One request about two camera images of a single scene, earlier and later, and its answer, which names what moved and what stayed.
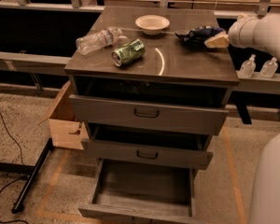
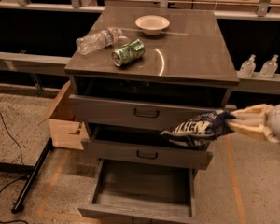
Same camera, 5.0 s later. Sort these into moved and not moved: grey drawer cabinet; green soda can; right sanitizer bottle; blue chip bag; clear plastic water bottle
Moved: blue chip bag
Not moved: right sanitizer bottle; grey drawer cabinet; green soda can; clear plastic water bottle
